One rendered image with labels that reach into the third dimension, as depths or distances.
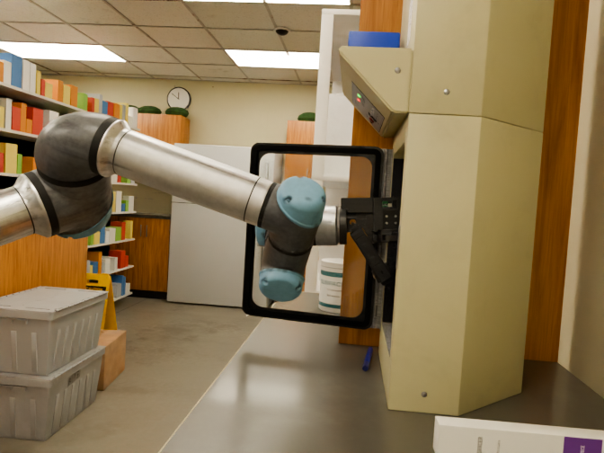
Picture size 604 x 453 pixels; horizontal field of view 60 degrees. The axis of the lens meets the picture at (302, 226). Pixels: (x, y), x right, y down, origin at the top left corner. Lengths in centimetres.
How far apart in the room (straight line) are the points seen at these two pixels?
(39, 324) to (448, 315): 229
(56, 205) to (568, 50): 108
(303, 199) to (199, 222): 521
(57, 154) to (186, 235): 515
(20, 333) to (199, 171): 221
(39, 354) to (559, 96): 248
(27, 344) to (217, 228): 336
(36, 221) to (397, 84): 62
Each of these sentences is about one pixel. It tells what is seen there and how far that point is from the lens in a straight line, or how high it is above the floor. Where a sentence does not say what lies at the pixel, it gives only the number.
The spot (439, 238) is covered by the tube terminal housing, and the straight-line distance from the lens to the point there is 85.
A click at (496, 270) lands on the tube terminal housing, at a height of 117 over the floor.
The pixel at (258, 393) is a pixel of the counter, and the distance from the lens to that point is 92.
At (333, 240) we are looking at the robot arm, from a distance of 95.
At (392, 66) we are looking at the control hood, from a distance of 86.
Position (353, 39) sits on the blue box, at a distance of 109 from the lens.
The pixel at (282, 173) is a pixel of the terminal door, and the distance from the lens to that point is 119.
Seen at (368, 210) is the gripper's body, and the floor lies 125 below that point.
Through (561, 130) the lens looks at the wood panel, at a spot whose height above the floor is 145.
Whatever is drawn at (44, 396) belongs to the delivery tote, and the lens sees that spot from 296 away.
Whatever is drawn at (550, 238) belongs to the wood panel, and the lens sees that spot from 128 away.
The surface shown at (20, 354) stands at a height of 43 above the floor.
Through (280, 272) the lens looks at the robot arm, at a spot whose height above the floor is 115.
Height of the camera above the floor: 127
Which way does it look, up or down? 3 degrees down
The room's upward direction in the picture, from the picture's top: 4 degrees clockwise
